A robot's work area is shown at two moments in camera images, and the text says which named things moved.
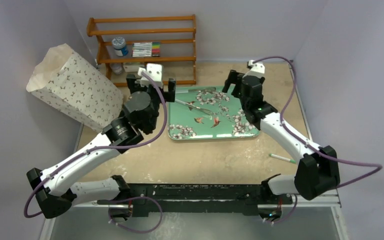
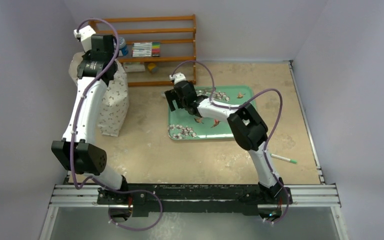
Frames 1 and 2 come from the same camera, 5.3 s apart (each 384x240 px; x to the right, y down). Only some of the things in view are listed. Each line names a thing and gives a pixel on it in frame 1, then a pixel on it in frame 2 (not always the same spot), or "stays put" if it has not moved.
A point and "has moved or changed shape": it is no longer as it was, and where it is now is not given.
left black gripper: [131, 80] to [91, 49]
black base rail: [197, 200] stays put
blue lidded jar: [119, 44] stays put
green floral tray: [228, 123] stays put
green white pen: [282, 158] stays put
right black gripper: [239, 79] to [174, 99]
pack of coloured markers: [146, 49] stays put
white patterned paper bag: [60, 76] has moved or changed shape
